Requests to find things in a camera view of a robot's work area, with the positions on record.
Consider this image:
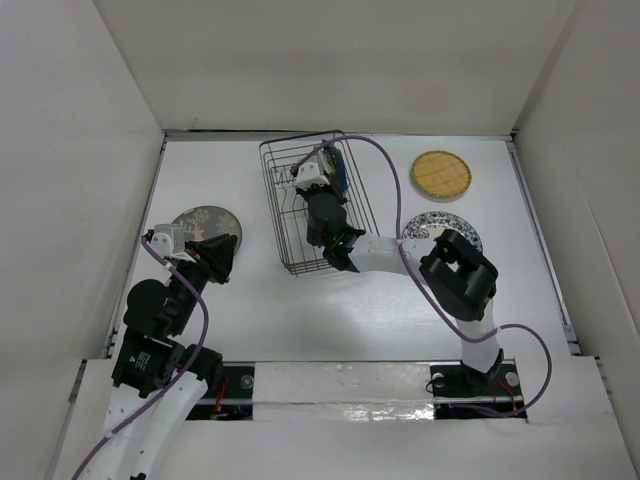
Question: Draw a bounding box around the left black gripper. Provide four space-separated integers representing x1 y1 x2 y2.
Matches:
170 231 237 332

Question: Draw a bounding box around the grey snowflake reindeer plate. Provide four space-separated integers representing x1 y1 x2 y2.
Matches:
172 205 243 253

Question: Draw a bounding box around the yellow patterned round plate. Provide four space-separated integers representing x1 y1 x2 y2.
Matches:
327 146 348 197

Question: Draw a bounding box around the blue white floral plate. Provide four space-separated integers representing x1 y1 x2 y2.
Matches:
402 211 483 253

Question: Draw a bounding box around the woven bamboo round plate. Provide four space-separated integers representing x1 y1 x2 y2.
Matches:
410 150 472 200

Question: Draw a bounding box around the pale green rectangular plate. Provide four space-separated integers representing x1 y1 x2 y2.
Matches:
320 146 335 189

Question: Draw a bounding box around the dark blue leaf plate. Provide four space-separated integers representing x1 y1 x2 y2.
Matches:
332 147 349 198

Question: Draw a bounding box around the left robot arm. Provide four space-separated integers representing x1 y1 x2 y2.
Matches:
73 224 238 479

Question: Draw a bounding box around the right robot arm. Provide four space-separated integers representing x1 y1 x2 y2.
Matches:
296 185 504 397

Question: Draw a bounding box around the grey wire dish rack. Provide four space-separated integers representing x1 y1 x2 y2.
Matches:
259 130 379 276

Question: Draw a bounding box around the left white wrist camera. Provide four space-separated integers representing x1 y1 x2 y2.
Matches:
148 224 194 262

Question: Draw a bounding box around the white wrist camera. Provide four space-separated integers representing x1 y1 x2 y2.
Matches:
293 153 330 190
148 224 194 262

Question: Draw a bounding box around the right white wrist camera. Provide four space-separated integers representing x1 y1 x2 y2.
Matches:
293 153 330 190

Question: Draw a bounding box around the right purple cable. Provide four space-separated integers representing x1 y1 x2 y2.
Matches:
289 134 553 419

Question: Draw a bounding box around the purple cable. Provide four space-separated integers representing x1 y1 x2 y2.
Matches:
70 236 210 480
289 134 553 419

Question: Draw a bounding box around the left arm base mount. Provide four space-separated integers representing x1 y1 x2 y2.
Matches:
187 363 255 421

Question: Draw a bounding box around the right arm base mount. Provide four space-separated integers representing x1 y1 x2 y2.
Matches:
425 359 525 420

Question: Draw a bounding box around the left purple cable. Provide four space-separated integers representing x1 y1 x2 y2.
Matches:
70 236 210 480

